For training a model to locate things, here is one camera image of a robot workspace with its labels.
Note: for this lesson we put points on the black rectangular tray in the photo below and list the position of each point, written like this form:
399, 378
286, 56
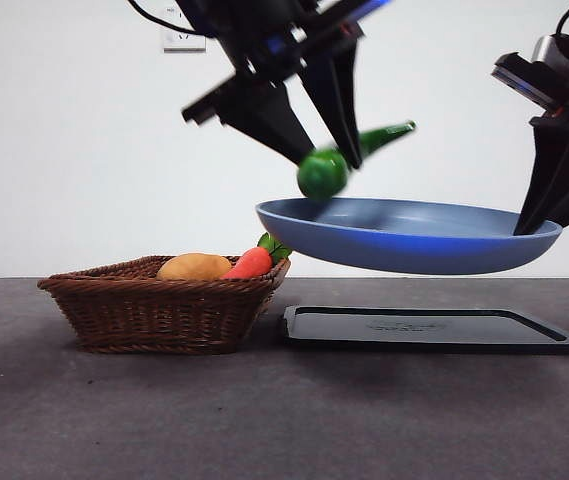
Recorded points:
414, 332

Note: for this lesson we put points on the white wall socket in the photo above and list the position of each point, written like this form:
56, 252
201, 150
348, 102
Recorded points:
179, 44

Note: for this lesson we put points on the brown wicker basket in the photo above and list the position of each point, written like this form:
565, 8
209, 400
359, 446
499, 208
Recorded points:
164, 315

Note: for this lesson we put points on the yellow-brown potato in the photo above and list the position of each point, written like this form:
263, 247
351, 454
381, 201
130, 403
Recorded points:
194, 267

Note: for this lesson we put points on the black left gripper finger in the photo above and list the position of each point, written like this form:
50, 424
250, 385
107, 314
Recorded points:
336, 95
264, 117

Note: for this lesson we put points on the long green pepper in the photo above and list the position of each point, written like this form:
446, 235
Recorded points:
321, 175

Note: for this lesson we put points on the light blue round plate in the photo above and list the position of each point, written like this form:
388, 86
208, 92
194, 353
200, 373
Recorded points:
414, 245

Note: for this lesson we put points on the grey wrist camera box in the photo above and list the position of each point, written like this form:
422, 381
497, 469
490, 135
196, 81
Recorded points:
529, 75

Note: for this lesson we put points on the orange carrot with green leaves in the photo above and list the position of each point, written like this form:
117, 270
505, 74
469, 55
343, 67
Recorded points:
251, 264

